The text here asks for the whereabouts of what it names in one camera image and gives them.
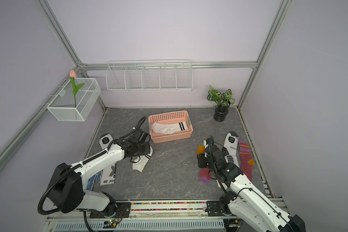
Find white sock two black stripes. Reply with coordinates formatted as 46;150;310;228
152;121;188;135

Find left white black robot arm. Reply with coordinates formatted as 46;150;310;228
37;128;152;217

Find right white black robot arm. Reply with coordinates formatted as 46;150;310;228
197;136;306;232

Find magenta purple yellow-cuff sock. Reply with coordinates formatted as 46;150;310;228
196;145;212;184

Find white sport sock right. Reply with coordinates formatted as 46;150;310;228
223;131;239;167

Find white sport sock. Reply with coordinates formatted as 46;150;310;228
97;133;117;186
223;131;239;167

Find magenta striped sock far right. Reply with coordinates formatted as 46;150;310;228
238;140;255;181

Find white sport sock left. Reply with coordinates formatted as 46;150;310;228
97;133;117;186

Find pink perforated plastic basket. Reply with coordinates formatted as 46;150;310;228
148;110;193;144

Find potted green plant black pot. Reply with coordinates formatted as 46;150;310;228
206;85;235;122

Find blue dotted work glove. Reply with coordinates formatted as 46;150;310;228
87;171;102;191

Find artificial pink tulip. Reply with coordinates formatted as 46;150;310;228
69;70;85;107

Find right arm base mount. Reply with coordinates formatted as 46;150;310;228
205;194;236;217

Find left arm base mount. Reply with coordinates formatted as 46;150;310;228
90;202;131;218

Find white wire wall shelf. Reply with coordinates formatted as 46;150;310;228
105;60;193;91

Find white mesh wall basket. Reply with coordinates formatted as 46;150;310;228
47;78;101;121

